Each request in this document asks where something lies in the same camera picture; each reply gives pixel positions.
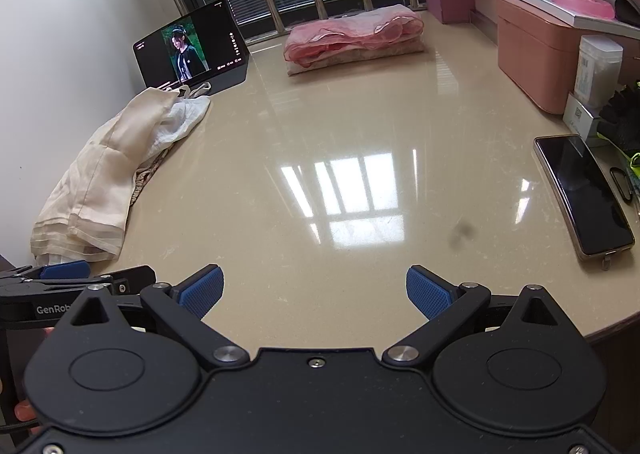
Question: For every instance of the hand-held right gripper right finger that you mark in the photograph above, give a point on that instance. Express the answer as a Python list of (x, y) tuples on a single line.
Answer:
[(427, 291)]

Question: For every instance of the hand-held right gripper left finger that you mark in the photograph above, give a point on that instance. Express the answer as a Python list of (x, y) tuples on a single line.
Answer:
[(202, 291)]

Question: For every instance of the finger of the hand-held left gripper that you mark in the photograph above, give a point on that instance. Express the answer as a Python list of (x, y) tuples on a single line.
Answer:
[(135, 279), (65, 270)]

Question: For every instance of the cream satin garment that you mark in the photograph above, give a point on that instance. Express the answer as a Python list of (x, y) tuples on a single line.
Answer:
[(90, 184)]

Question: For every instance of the person's left hand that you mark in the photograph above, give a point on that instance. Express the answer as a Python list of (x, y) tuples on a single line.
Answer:
[(24, 411)]

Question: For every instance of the brown patterned cloth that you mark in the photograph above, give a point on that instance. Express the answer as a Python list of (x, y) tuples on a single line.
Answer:
[(142, 179)]

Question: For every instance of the smartphone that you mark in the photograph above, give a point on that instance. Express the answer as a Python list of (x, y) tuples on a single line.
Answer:
[(580, 189)]

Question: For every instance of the small white box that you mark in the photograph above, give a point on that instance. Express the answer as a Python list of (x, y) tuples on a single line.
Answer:
[(580, 116)]

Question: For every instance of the tablet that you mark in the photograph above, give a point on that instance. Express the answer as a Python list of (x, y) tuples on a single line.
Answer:
[(200, 44)]

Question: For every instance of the black glove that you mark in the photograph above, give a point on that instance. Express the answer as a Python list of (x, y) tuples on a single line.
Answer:
[(620, 119)]

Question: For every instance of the salmon pink storage box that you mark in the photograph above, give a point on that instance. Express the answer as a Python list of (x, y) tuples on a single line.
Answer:
[(535, 49)]

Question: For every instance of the pink folded sheer garment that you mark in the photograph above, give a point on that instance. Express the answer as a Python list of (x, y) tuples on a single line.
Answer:
[(350, 31)]

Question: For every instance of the translucent cotton swab container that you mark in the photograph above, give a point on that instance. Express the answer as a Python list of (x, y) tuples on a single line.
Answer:
[(597, 69)]

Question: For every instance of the mauve pink box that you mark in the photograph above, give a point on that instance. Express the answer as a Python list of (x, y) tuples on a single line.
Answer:
[(445, 1)]

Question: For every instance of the white flat board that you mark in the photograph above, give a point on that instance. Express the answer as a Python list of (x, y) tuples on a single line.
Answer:
[(575, 16)]

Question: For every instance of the pink bowl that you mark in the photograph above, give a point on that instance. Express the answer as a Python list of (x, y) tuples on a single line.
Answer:
[(595, 9)]

